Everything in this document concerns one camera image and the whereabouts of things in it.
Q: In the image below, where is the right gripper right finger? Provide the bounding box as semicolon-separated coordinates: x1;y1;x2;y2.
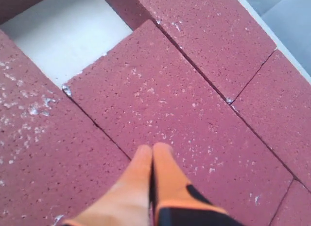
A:
152;142;241;226

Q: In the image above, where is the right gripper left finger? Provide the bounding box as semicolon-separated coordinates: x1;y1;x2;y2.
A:
63;145;152;226

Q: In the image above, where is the red brick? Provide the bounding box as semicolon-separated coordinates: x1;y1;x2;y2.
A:
67;20;293;226
105;0;276;103
233;50;311;189
0;0;43;24
0;33;129;226

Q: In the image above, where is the red brick second row right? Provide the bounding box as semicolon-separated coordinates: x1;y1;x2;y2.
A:
271;181;311;226

